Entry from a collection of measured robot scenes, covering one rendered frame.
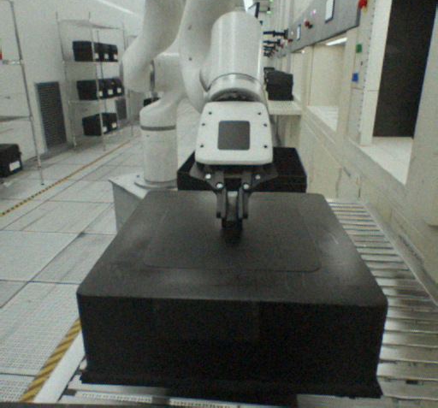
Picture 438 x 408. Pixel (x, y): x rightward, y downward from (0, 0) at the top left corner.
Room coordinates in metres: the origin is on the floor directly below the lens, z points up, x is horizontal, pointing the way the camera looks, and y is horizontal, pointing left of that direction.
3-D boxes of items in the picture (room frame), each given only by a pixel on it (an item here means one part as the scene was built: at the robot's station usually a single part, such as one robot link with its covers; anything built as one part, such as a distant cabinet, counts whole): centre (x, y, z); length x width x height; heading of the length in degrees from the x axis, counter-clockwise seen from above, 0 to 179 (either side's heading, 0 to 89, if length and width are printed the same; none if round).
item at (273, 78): (3.88, -0.62, 0.93); 0.30 x 0.28 x 0.26; 171
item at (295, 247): (0.41, -0.01, 0.91); 0.29 x 0.29 x 0.13; 87
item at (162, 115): (1.22, 0.18, 1.07); 0.19 x 0.12 x 0.24; 111
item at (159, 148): (1.20, 0.21, 0.85); 0.19 x 0.19 x 0.18
